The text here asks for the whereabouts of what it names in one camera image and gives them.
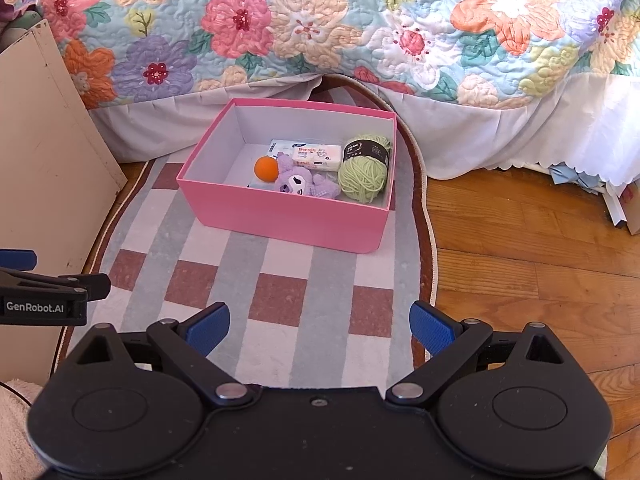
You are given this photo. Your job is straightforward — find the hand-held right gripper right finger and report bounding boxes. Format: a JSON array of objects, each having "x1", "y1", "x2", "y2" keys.
[{"x1": 386, "y1": 301, "x2": 568, "y2": 403}]

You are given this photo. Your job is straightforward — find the checkered rug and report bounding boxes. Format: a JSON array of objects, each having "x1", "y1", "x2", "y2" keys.
[{"x1": 52, "y1": 85, "x2": 441, "y2": 396}]

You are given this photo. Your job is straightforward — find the small white tissue pack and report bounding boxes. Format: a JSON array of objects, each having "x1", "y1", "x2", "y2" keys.
[{"x1": 270, "y1": 139, "x2": 343, "y2": 173}]

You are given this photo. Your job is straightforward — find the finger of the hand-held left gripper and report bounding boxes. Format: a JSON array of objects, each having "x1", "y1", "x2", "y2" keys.
[
  {"x1": 0, "y1": 267, "x2": 112, "y2": 304},
  {"x1": 0, "y1": 250, "x2": 38, "y2": 272}
]

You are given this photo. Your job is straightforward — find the grey-green cloth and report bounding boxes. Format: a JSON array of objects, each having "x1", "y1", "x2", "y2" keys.
[{"x1": 0, "y1": 7, "x2": 43, "y2": 53}]

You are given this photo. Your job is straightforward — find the pink fluffy cloth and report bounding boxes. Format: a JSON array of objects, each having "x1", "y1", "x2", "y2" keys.
[{"x1": 0, "y1": 377, "x2": 48, "y2": 480}]

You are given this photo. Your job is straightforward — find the pink cardboard box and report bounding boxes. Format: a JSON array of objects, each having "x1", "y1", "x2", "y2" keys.
[{"x1": 176, "y1": 98, "x2": 398, "y2": 254}]

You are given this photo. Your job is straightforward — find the orange makeup sponge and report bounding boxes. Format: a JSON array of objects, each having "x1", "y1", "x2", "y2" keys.
[{"x1": 253, "y1": 156, "x2": 280, "y2": 182}]

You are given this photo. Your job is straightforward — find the black cable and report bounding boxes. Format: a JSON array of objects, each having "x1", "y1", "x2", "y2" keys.
[{"x1": 0, "y1": 381, "x2": 36, "y2": 406}]

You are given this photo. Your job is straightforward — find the papers under bed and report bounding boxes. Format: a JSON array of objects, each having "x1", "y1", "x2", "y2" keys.
[{"x1": 547, "y1": 160, "x2": 640, "y2": 237}]

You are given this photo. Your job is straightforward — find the green yarn ball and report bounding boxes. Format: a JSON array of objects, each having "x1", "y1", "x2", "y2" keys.
[{"x1": 337, "y1": 132, "x2": 392, "y2": 205}]

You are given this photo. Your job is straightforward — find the floral quilt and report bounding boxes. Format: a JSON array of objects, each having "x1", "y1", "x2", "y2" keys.
[{"x1": 0, "y1": 0, "x2": 640, "y2": 111}]

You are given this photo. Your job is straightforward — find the purple plush toy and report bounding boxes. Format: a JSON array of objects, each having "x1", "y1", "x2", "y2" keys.
[{"x1": 272, "y1": 152, "x2": 341, "y2": 198}]

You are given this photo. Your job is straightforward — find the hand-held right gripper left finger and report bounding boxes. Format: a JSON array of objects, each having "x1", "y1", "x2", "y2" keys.
[{"x1": 70, "y1": 302, "x2": 251, "y2": 407}]

